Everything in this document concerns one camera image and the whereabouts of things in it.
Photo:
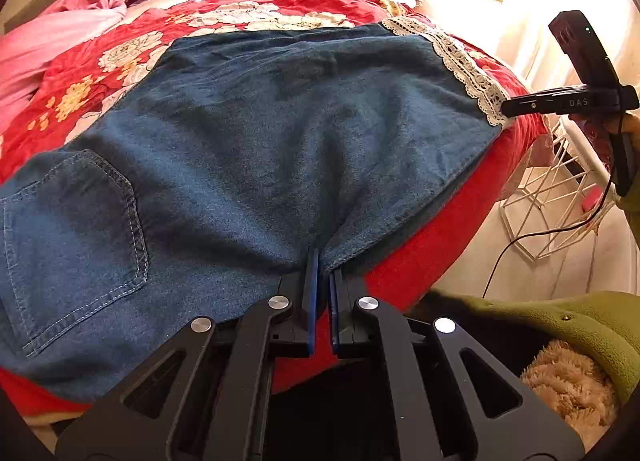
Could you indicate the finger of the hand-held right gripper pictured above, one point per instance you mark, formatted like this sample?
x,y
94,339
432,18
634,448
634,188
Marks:
x,y
530,105

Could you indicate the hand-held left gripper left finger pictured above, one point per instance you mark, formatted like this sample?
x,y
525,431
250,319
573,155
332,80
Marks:
x,y
312,291

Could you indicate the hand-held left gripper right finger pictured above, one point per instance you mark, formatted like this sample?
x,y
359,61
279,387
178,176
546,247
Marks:
x,y
334,311

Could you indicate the blue denim pants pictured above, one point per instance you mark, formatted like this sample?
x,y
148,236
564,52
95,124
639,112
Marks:
x,y
275,141

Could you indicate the person's right hand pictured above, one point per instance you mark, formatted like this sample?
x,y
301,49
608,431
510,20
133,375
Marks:
x,y
631,126

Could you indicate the white curtain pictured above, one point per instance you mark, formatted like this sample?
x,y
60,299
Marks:
x,y
525,41

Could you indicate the red floral blanket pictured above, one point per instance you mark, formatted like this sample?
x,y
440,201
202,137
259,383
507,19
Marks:
x,y
415,261

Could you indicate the green fleece jacket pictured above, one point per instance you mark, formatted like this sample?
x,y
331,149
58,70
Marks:
x,y
575,321

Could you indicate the beige fluffy garment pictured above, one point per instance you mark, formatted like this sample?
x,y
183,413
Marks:
x,y
565,381

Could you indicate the pink duvet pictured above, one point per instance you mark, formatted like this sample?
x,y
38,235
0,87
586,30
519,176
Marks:
x,y
50,36

